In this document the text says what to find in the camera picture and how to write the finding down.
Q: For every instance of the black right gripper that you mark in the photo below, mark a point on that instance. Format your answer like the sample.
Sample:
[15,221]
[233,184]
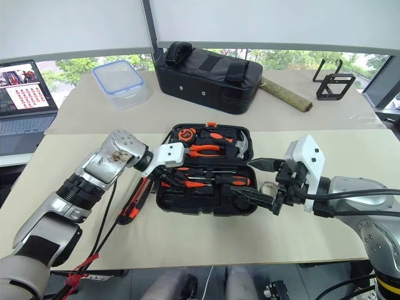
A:
[289,184]

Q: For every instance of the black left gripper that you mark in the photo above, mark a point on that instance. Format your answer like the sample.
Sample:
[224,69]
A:
[156,177]

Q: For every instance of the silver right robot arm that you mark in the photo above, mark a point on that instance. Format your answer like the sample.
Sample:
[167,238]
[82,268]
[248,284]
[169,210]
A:
[359,203]

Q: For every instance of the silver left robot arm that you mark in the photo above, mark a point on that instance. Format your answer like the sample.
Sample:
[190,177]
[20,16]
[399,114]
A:
[93,170]

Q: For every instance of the black plastic tool case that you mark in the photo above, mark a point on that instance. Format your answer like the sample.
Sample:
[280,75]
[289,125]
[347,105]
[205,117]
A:
[206,193]

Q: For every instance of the black fabric tool bag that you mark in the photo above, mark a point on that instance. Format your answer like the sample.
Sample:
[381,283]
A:
[212,79]

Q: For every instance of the small grey tape roll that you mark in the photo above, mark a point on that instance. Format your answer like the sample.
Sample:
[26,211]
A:
[268,188]

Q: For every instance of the large orange black screwdriver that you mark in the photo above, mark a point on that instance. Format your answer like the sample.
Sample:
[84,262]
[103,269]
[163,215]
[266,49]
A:
[236,180]

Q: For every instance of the small orange precision screwdriver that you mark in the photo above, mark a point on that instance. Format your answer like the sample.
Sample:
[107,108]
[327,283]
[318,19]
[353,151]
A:
[195,183]

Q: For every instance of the steel claw hammer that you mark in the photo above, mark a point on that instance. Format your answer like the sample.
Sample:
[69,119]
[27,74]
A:
[243,145]

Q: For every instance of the orange black utility knife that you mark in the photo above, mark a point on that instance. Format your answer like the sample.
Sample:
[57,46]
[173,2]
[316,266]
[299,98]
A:
[135,201]

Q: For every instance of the orange black tape measure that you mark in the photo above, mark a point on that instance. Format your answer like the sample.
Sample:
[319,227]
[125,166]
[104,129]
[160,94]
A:
[186,133]

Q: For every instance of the rolled green mat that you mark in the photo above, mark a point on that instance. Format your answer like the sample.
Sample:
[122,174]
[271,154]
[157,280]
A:
[286,95]

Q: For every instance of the grey rounded shape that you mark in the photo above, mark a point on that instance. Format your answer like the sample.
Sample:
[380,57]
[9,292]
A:
[241,282]
[170,286]

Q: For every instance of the clear container with blue lid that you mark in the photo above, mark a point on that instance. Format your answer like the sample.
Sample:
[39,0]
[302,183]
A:
[118,81]

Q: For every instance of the small black device under table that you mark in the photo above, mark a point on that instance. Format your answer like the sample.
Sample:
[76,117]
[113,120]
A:
[275,290]

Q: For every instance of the dark monitor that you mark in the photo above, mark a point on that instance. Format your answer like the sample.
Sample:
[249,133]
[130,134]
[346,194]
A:
[382,90]

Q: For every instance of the open grey laptop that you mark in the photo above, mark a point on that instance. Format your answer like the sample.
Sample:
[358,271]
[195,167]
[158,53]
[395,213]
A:
[22,103]

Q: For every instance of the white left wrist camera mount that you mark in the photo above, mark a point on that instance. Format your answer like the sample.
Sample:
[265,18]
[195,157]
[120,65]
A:
[171,153]

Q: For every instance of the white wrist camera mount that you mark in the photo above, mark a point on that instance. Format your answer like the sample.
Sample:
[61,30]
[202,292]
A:
[307,162]
[171,153]

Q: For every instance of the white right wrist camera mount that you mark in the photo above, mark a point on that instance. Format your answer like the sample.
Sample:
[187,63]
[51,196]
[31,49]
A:
[307,162]

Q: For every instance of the dark window frame post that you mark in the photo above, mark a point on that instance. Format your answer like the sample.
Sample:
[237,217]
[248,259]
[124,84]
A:
[152,31]

